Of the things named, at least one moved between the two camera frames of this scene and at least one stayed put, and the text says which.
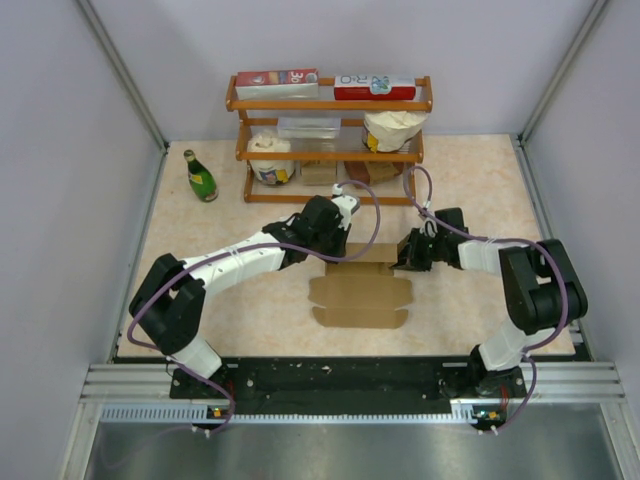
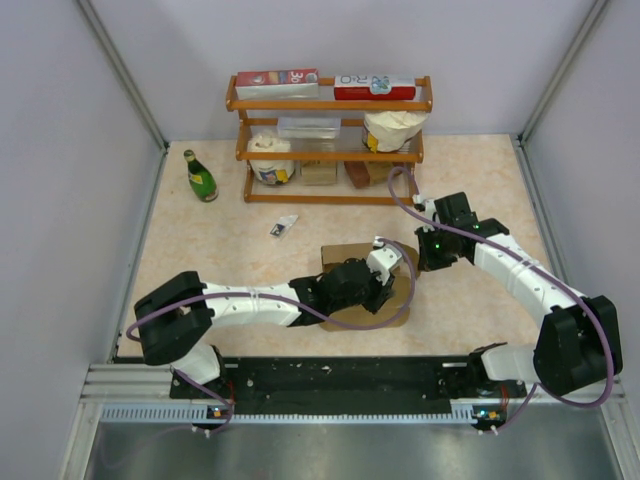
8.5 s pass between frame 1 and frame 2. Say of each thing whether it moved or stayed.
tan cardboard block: stayed
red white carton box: stayed
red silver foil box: stayed
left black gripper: moved
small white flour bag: stayed
